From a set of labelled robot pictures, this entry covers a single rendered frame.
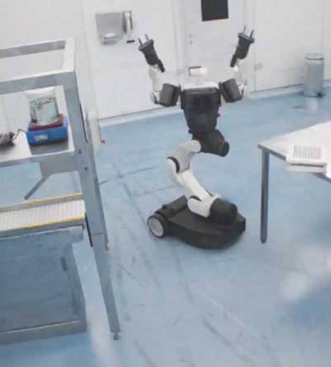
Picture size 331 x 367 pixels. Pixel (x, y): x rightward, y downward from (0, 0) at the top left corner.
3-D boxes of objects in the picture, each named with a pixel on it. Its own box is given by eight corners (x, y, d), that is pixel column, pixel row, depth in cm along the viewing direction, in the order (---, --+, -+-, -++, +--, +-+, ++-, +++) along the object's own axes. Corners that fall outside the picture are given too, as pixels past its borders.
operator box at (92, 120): (101, 143, 332) (95, 110, 320) (102, 151, 317) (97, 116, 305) (92, 144, 331) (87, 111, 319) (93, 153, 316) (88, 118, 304)
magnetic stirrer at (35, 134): (69, 126, 240) (65, 111, 236) (68, 141, 222) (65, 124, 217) (32, 132, 238) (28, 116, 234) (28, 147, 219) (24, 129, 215)
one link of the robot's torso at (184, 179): (218, 201, 355) (187, 148, 357) (201, 211, 343) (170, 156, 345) (206, 206, 367) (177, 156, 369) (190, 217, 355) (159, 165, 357)
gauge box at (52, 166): (81, 162, 254) (75, 129, 245) (81, 169, 245) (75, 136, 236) (43, 168, 252) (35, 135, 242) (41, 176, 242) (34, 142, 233)
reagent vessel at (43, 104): (61, 113, 233) (55, 78, 224) (60, 123, 219) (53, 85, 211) (32, 118, 231) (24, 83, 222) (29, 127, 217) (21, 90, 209)
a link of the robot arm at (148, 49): (134, 47, 307) (141, 61, 315) (141, 50, 300) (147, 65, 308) (149, 37, 309) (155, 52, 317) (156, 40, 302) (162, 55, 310)
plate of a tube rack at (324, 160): (327, 148, 281) (327, 146, 280) (327, 165, 261) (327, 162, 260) (287, 147, 289) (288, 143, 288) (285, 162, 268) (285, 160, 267)
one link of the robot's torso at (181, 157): (185, 169, 367) (218, 145, 330) (170, 178, 356) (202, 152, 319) (174, 153, 368) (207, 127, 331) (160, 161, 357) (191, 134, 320)
